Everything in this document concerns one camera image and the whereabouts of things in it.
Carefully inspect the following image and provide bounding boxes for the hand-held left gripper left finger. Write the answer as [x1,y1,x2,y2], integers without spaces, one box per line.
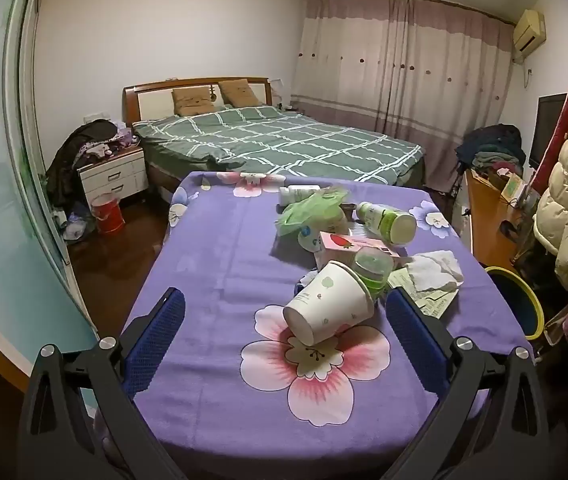
[16,287,187,480]

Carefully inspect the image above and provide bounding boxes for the pale green paper leaflet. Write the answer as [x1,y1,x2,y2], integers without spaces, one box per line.
[389,267,457,320]

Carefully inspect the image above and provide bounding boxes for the green checked bedspread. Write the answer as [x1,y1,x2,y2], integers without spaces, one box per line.
[131,105,425,186]

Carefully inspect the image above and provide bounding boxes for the white plastic bag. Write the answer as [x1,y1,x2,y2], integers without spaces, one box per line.
[61,212,87,241]

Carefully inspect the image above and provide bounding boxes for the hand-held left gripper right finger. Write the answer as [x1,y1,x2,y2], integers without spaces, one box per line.
[385,287,552,480]

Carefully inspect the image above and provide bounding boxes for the green card box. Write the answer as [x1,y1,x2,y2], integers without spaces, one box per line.
[501,172,524,201]

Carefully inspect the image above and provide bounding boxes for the white bottle with green label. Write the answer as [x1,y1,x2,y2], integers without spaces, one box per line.
[355,201,418,247]

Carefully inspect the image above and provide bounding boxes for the white tissue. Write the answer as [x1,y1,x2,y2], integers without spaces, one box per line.
[404,250,464,292]

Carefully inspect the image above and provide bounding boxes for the cream air conditioner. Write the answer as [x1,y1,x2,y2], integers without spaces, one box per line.
[512,9,547,53]

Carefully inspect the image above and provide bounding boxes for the blue trash bin yellow rim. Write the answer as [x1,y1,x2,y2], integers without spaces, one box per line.
[484,266,545,338]

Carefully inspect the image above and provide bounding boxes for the wooden bed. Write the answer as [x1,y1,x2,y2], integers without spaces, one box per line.
[123,77,427,196]

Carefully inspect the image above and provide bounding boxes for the brown pillow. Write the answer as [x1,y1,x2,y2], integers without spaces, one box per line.
[218,80,259,108]
[171,87,216,116]

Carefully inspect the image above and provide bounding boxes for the white nightstand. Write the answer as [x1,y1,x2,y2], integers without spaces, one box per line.
[76,147,149,206]

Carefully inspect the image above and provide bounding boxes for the white paper cup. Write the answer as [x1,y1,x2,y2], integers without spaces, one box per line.
[283,260,375,347]

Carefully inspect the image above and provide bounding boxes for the pink strawberry carton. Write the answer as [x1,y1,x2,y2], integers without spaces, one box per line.
[313,231,409,271]

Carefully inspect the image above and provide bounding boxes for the pink and white curtain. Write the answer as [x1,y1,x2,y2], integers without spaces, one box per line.
[294,0,514,138]

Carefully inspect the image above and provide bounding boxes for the black television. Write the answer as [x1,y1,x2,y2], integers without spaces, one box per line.
[528,92,568,168]

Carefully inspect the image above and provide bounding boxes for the red coat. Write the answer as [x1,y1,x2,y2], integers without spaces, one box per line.
[531,50,568,196]

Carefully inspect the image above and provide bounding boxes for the red bucket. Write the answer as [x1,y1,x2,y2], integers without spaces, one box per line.
[90,194,126,236]

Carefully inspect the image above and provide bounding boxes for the wooden desk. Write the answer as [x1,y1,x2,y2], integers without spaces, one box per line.
[465,167,527,273]

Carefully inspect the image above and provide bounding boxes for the pile of clothes on chair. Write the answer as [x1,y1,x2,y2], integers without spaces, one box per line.
[456,124,524,176]

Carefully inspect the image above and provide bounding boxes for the white tube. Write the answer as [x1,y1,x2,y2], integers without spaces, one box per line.
[279,185,322,206]

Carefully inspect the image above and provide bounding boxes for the pile of dark clothes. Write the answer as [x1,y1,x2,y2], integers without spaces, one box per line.
[46,119,140,206]

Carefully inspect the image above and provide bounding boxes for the small white container blue dots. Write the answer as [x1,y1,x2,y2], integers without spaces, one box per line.
[296,225,322,253]

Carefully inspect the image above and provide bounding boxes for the green plastic bag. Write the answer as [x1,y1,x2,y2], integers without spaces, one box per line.
[275,185,351,237]

